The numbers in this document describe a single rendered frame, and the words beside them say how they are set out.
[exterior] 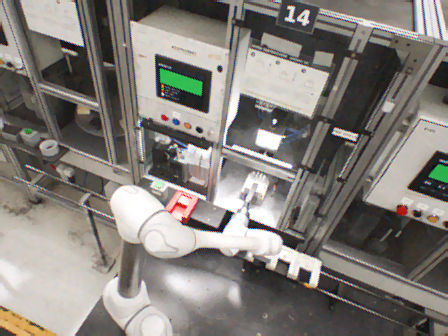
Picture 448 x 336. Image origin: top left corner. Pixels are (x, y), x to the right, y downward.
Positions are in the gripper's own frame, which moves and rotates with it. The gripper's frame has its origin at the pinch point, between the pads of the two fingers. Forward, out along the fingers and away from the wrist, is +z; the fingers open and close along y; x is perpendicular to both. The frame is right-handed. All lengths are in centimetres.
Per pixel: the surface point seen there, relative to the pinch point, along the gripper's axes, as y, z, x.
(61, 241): -104, -29, 131
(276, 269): -20.7, -27.4, -25.6
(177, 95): 54, -12, 41
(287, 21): 94, -9, 3
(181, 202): -8.9, -18.7, 34.2
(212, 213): -13.1, -15.1, 16.9
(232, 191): -13.2, 4.9, 12.5
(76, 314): -104, -69, 85
